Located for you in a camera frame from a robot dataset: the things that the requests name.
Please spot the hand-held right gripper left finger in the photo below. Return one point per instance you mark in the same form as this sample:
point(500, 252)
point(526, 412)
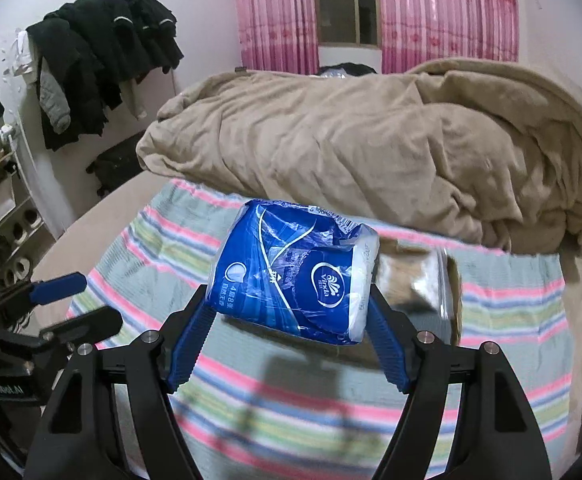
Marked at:
point(191, 350)

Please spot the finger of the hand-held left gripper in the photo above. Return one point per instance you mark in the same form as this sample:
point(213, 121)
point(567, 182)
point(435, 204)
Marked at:
point(61, 285)
point(88, 325)

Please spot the hanging black clothes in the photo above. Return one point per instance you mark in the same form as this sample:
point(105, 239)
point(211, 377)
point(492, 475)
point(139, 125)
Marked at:
point(106, 55)

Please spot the striped cloth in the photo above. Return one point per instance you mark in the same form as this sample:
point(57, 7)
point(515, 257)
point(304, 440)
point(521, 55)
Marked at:
point(271, 400)

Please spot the grey quilted jacket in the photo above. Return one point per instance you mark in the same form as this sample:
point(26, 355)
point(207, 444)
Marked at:
point(55, 102)

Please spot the shoe rack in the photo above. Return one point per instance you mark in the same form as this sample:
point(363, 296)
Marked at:
point(6, 240)

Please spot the cardboard box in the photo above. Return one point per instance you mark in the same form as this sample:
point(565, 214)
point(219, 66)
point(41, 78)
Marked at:
point(455, 315)

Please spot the blue tissue pack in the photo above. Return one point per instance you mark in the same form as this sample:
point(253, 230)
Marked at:
point(281, 270)

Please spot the window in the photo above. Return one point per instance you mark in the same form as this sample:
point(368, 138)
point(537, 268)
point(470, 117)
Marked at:
point(346, 0)

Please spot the dark suitcase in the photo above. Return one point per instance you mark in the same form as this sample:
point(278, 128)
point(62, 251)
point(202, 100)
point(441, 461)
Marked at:
point(116, 162)

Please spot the white garment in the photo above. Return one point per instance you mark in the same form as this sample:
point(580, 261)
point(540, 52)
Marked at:
point(25, 57)

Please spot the beige blanket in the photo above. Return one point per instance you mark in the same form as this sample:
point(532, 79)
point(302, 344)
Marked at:
point(346, 150)

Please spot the cotton swab bag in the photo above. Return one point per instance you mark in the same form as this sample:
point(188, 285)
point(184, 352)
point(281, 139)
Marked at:
point(411, 280)

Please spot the pink curtain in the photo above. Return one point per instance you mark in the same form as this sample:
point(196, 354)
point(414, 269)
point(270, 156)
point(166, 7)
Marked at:
point(446, 10)
point(276, 15)

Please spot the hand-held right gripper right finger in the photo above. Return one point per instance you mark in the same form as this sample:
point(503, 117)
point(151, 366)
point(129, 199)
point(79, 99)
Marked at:
point(386, 350)

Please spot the dark bag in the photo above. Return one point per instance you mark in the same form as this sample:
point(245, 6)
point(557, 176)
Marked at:
point(346, 70)

